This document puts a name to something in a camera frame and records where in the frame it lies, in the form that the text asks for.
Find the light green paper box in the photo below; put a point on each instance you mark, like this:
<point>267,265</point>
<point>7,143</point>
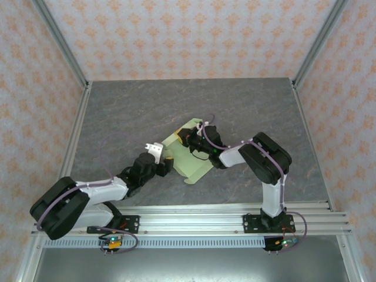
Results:
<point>188,164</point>

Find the aluminium lower frame bar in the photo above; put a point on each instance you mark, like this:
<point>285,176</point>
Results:
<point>29,258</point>
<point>351,258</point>

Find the aluminium table side rail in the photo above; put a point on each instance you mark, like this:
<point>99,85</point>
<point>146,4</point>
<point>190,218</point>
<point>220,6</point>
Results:
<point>78,129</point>
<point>304,117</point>

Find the aluminium frame post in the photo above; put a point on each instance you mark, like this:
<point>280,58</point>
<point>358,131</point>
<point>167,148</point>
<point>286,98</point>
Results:
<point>62,44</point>
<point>318,44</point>

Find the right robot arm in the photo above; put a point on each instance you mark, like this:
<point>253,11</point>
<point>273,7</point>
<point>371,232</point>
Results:
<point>270,158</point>

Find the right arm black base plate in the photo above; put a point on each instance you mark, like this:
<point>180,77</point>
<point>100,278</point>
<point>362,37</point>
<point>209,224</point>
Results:
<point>249,223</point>

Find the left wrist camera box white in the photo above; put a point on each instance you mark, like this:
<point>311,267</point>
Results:
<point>155,149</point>

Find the aluminium mounting beam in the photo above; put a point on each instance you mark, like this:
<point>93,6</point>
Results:
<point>191,220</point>

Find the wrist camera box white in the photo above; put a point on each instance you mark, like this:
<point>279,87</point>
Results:
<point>155,149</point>
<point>200,124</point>

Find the grey metal sheet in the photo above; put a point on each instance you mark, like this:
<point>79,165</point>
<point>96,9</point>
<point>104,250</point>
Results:
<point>191,264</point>

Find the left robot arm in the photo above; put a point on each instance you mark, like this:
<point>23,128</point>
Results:
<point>97,191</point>

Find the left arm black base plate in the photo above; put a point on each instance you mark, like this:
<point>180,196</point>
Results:
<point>132,220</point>

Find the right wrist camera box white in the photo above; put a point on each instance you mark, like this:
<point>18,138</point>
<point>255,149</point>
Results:
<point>200,124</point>

